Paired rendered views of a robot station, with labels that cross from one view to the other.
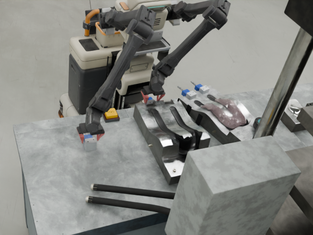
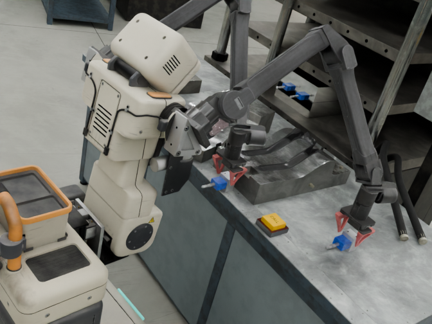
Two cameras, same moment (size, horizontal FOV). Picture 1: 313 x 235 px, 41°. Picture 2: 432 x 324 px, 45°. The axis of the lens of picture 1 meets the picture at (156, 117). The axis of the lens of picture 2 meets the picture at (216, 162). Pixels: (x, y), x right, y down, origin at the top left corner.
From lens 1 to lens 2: 277 cm
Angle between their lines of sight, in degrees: 80
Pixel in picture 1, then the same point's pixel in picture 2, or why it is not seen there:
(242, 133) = (258, 109)
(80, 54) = (100, 276)
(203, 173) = not seen: outside the picture
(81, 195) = (418, 249)
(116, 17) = (252, 92)
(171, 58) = not seen: hidden behind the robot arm
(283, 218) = not seen: hidden behind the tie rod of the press
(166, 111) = (254, 159)
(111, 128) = (294, 226)
